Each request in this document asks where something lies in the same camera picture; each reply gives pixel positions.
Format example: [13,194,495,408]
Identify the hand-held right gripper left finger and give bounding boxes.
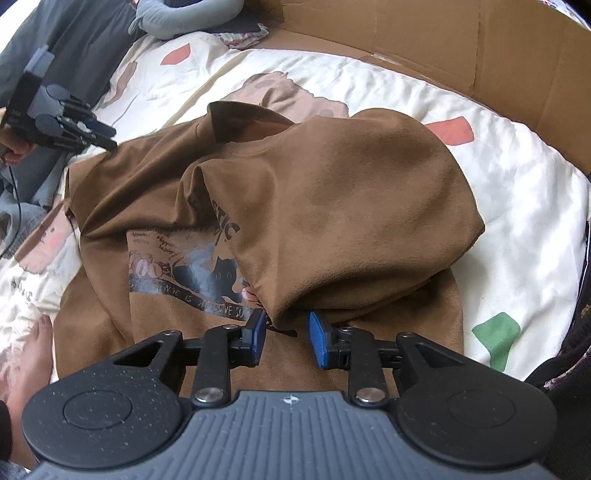
[110,308,269,409]

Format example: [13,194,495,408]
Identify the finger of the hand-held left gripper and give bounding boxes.
[43,85,117,138]
[36,117,119,151]

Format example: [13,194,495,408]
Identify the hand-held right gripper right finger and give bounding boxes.
[308,311,447,408]

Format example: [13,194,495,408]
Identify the brown printed t-shirt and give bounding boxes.
[64,102,486,403]

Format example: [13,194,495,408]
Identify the person's left hand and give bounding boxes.
[0,128,36,167]

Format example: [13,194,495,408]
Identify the dark grey pillow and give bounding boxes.
[0,0,145,117]

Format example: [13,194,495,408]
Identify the blue denim jeans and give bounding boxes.
[0,152,66,241]

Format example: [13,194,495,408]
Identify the grey neck pillow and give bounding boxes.
[129,0,246,40]

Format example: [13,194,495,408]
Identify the floral patterned cloth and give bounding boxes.
[219,21,270,49]

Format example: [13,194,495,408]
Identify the person's bare foot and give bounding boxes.
[0,315,54,468]

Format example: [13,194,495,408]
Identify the cream bear print bed sheet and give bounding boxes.
[0,33,591,385]

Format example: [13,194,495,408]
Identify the flattened cardboard box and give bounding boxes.
[240,0,591,177]

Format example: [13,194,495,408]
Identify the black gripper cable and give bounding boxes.
[0,164,25,260]

